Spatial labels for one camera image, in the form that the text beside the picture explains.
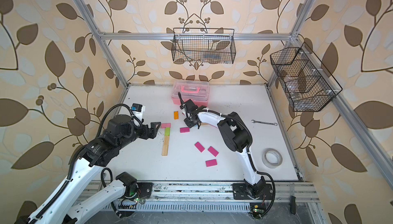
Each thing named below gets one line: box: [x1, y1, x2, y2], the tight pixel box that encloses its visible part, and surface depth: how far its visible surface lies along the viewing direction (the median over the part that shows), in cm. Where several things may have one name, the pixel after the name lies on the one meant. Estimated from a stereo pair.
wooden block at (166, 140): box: [162, 135, 170, 147], surface depth 93 cm
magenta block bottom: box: [205, 159, 218, 168], surface depth 84 cm
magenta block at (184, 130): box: [179, 127, 190, 133], surface depth 98 cm
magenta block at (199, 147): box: [194, 141, 206, 153], surface depth 91 cm
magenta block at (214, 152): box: [207, 145, 220, 158], surface depth 89 cm
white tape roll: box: [261, 147, 283, 169], surface depth 85 cm
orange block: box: [173, 110, 180, 120], surface depth 106 cm
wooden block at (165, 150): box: [161, 144, 169, 156], surface depth 90 cm
